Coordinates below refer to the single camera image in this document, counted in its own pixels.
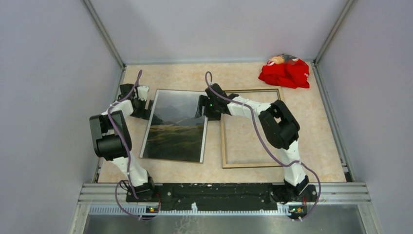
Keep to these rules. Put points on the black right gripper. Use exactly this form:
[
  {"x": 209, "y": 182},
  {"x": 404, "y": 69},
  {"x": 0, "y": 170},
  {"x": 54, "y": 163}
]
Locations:
[{"x": 203, "y": 102}]

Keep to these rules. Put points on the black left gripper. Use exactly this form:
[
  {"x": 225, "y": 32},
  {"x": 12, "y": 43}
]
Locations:
[{"x": 144, "y": 113}]

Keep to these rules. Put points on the landscape photo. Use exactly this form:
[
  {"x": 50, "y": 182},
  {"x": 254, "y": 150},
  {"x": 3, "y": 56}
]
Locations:
[{"x": 174, "y": 132}]

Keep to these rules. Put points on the wooden picture frame with glass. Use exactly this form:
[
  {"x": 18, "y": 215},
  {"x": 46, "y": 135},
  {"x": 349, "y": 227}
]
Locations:
[{"x": 240, "y": 145}]

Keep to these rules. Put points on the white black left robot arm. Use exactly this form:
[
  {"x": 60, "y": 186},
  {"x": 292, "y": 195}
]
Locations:
[{"x": 112, "y": 140}]

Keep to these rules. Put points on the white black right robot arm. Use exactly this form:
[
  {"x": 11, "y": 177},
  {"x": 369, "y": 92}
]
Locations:
[{"x": 275, "y": 126}]

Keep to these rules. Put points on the red crumpled cloth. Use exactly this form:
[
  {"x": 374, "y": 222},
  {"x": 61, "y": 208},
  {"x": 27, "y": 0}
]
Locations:
[{"x": 285, "y": 70}]

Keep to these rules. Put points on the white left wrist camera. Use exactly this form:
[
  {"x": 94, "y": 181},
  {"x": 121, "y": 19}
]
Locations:
[{"x": 143, "y": 92}]

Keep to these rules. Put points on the aluminium front rail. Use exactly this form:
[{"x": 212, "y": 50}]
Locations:
[{"x": 108, "y": 199}]

